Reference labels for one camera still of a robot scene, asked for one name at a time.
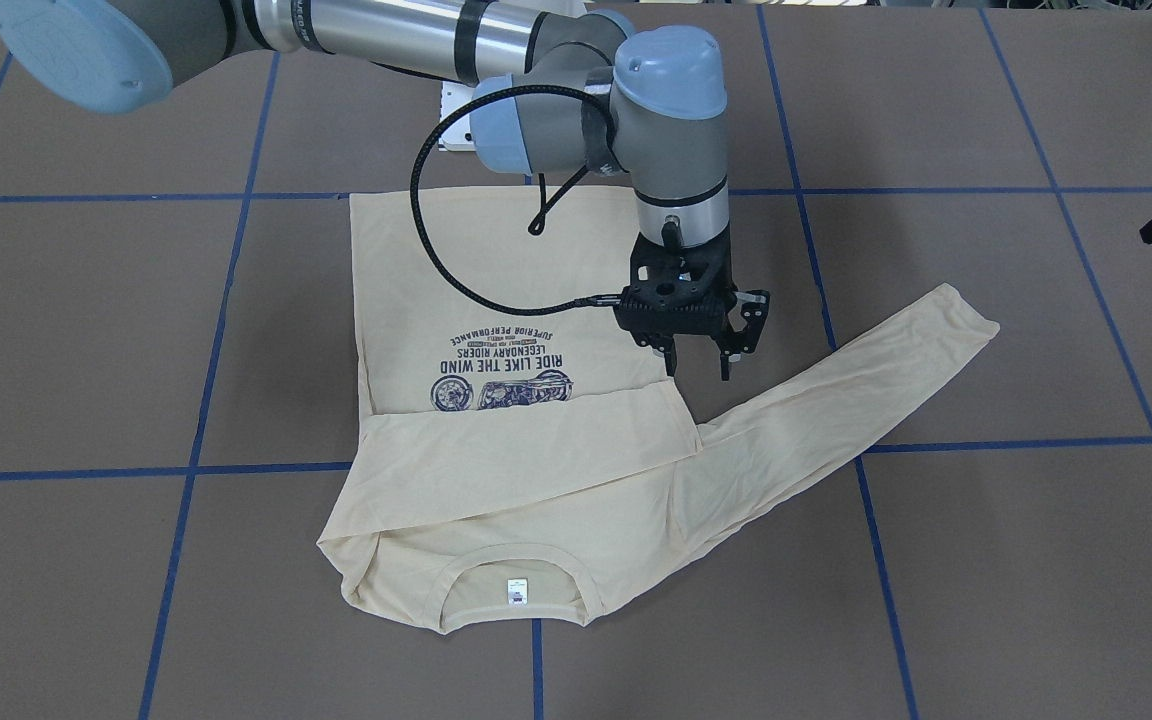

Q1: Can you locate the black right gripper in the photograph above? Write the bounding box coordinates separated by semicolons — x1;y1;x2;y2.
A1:
613;228;771;382

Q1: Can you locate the cream long-sleeve printed shirt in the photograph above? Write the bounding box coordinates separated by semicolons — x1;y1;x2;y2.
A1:
317;192;998;634

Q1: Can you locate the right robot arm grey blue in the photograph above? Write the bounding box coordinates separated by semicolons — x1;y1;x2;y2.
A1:
0;1;771;379

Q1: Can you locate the black braided right gripper cable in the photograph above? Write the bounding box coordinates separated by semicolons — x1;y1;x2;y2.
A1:
410;82;637;317

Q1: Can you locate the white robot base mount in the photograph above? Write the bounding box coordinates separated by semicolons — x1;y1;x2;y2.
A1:
435;82;479;156

